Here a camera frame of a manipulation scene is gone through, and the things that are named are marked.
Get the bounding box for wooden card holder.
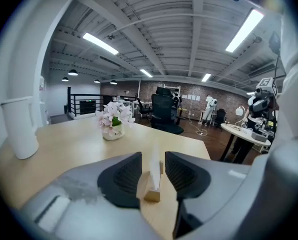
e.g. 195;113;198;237
136;160;165;203

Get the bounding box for black high-back office chair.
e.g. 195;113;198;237
150;86;185;136

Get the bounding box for round white table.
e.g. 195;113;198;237
220;122;272;163

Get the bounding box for small black office chair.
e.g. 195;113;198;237
214;108;227;129
135;97;152;121

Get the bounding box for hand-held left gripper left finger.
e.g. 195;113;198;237
18;151;169;240

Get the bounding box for person's white shirt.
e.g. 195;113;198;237
276;6;298;165

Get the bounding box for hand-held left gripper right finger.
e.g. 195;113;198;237
165;151;255;239

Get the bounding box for pink flowers in white pot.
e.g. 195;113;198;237
95;101;136;142

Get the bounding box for white globe desk lamp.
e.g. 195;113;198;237
235;105;247;126

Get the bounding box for tall white cup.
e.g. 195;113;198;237
0;95;40;160

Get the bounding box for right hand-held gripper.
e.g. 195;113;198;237
247;77;279;121

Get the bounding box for white floor cable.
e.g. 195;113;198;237
188;118;209;137

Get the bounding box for grey box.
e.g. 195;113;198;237
251;131;268;143

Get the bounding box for black cabinet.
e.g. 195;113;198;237
79;99;97;116

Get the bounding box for white card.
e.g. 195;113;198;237
149;138;162;191

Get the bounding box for black metal railing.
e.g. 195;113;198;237
67;86;140;117

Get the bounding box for white metal rack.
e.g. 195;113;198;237
163;83;182;98

